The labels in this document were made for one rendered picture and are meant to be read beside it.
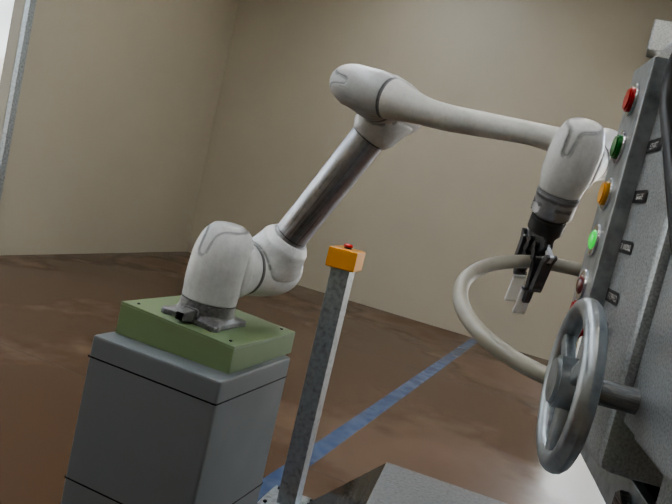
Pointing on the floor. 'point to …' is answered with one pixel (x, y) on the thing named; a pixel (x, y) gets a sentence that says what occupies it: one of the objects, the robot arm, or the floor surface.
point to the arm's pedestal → (170, 428)
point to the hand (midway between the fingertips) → (518, 294)
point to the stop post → (317, 375)
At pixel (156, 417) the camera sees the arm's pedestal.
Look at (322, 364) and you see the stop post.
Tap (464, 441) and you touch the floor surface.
